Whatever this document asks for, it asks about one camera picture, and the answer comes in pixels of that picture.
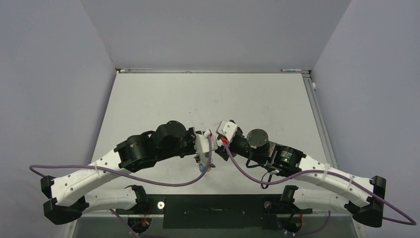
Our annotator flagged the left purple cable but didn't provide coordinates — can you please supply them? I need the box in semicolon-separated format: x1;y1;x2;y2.
29;133;213;187

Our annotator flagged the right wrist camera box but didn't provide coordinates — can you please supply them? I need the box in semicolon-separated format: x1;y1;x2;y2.
216;120;238;146

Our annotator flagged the purple cable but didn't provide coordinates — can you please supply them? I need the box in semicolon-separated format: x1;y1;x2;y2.
29;133;213;187
223;141;418;226

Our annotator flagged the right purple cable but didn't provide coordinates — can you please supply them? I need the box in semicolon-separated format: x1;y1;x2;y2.
223;141;418;226

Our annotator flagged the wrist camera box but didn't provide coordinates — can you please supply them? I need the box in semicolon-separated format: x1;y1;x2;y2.
216;120;238;146
194;130;217;165

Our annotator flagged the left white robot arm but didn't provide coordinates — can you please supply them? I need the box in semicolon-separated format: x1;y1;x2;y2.
40;120;213;225

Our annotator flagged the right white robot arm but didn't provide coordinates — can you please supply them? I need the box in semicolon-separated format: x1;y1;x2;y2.
216;120;386;228

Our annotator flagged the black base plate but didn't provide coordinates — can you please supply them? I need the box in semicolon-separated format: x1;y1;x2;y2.
117;194;313;229

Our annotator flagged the aluminium table frame rail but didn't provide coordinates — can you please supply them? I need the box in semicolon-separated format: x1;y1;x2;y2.
302;70;365;218

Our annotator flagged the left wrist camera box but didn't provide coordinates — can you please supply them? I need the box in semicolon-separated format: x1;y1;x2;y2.
194;130;217;165

